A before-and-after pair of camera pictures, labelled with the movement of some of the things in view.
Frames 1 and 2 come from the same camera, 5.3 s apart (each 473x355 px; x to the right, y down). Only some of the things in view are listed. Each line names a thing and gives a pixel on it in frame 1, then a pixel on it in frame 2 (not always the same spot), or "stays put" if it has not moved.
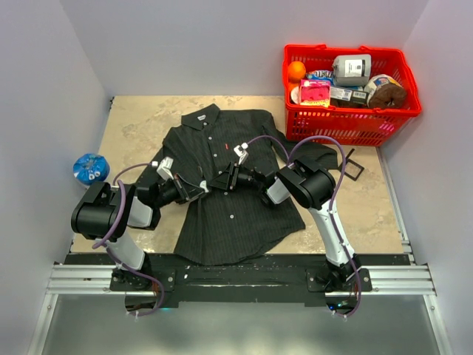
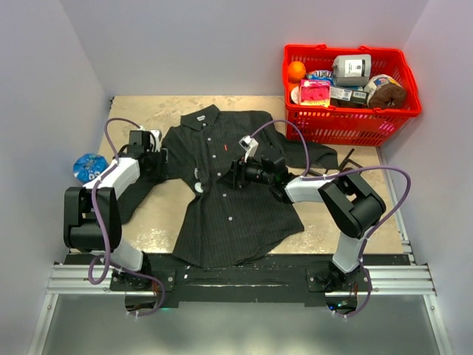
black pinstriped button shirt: (230, 225) stays put
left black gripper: (187, 191) -> (160, 170)
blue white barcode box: (356, 97) stays put
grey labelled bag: (352, 70) stays put
